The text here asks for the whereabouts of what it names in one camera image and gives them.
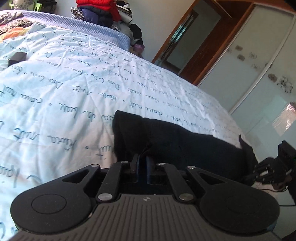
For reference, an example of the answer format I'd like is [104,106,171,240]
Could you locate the wooden door frame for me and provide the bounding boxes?
[152,1,254,85]

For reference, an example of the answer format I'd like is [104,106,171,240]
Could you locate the black bag on stool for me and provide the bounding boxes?
[35,0,57,14]

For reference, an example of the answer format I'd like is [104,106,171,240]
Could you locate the patterned cloth on bed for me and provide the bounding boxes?
[0,11,33,42]

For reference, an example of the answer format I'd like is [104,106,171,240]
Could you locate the white script-print bedspread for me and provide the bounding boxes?
[1,21,243,240]

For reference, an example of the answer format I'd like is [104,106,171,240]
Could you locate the small black box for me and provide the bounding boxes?
[8,52,27,67]

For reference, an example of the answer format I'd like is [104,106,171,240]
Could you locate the blue striped blanket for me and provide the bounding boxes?
[20,10,130,51]

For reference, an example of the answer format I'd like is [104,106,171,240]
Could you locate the white sliding wardrobe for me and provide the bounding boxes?
[199,5,295,161]

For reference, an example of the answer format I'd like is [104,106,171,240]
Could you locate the black pants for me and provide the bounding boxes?
[112,110,258,186]

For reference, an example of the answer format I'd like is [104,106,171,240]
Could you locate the pile of folded clothes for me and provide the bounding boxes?
[71,0,133,28]

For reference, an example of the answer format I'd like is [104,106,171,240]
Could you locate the grey and black bags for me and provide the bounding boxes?
[111,21,145,58]

